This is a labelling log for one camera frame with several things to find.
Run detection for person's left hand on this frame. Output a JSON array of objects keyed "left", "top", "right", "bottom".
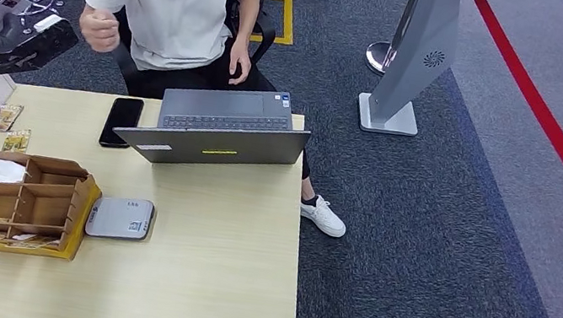
[{"left": 224, "top": 36, "right": 257, "bottom": 89}]

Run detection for person's right hand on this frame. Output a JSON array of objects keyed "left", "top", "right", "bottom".
[{"left": 73, "top": 5, "right": 126, "bottom": 57}]

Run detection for white card reader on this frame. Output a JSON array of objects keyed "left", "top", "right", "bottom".
[{"left": 83, "top": 191, "right": 158, "bottom": 247}]

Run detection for black office chair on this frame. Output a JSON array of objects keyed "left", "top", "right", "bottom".
[{"left": 102, "top": 0, "right": 283, "bottom": 103}]

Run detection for yellow floor tape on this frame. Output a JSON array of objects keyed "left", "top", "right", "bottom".
[{"left": 247, "top": 0, "right": 301, "bottom": 49}]

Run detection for dark grey laptop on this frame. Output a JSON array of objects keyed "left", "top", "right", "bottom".
[{"left": 108, "top": 66, "right": 319, "bottom": 188}]

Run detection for white box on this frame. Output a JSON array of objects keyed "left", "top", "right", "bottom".
[{"left": 0, "top": 72, "right": 20, "bottom": 108}]

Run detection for black smartphone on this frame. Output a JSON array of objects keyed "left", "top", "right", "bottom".
[{"left": 97, "top": 93, "right": 146, "bottom": 153}]

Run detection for yellow patterned packet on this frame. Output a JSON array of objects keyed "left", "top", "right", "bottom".
[
  {"left": 0, "top": 101, "right": 25, "bottom": 136},
  {"left": 1, "top": 125, "right": 34, "bottom": 157}
]

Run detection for white sneaker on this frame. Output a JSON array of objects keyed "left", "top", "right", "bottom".
[{"left": 297, "top": 193, "right": 352, "bottom": 241}]

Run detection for grey floor standing kiosk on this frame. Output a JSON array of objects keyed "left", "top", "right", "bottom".
[{"left": 353, "top": 0, "right": 464, "bottom": 145}]

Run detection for yellow cardboard tray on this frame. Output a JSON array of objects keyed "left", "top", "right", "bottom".
[{"left": 0, "top": 166, "right": 105, "bottom": 268}]

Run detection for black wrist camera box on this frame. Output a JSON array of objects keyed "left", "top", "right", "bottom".
[{"left": 0, "top": 6, "right": 83, "bottom": 87}]

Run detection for chrome stanchion post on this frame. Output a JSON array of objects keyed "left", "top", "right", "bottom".
[{"left": 362, "top": 0, "right": 423, "bottom": 81}]

